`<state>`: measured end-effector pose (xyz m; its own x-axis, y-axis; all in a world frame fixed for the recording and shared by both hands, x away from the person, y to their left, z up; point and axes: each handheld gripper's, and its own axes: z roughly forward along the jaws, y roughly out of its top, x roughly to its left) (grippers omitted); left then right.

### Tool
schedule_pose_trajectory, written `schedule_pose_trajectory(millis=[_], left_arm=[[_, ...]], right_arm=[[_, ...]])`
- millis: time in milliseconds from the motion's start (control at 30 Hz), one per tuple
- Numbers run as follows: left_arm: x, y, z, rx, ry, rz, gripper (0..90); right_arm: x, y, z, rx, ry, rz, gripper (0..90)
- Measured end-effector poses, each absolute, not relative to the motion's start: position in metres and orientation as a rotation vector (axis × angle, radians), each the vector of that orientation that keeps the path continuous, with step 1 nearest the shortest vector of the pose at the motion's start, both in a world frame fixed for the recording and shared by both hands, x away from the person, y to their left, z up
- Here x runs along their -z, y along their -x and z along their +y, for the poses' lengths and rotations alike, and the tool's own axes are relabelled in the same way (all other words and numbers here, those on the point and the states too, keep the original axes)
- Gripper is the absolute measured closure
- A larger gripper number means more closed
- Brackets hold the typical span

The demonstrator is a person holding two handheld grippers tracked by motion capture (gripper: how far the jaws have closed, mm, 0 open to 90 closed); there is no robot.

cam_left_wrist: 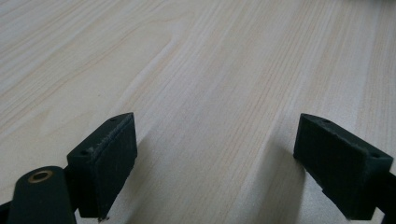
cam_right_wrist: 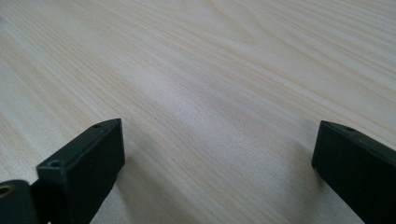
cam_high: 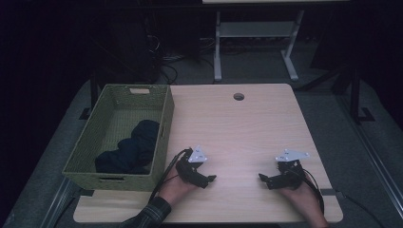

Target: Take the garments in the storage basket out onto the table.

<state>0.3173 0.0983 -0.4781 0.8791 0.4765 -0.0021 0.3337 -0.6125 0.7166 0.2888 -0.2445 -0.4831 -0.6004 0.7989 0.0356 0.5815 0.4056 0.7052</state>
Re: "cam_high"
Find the bundle of floor cables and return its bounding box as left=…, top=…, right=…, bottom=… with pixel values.
left=144, top=32, right=221, bottom=86

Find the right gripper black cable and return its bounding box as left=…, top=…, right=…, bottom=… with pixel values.
left=300, top=168, right=326, bottom=217

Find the dark navy cloth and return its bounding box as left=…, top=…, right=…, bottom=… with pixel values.
left=94, top=119, right=162, bottom=176

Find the black floor cable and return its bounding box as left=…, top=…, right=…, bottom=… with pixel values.
left=336, top=189, right=378, bottom=228

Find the green woven basket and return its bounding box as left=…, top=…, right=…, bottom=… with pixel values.
left=62, top=83, right=176, bottom=193

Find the black metal stand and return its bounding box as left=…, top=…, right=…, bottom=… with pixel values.
left=332, top=63, right=376, bottom=125
left=78, top=71, right=100, bottom=122

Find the person's right hand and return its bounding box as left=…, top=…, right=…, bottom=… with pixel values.
left=279, top=180, right=327, bottom=220

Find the person's left hand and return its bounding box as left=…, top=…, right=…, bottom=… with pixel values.
left=158, top=166, right=200, bottom=207

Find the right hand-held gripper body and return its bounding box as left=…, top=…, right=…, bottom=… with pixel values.
left=271, top=148, right=311, bottom=191

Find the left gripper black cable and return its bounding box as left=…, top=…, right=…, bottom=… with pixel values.
left=148, top=147, right=193, bottom=202

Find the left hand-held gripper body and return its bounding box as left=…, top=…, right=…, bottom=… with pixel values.
left=175, top=144, right=209, bottom=190

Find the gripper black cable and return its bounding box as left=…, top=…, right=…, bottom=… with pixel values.
left=300, top=168, right=326, bottom=217
left=148, top=147, right=193, bottom=202

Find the aluminium floor rail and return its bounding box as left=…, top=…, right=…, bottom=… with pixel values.
left=40, top=177, right=81, bottom=228
left=335, top=94, right=403, bottom=220

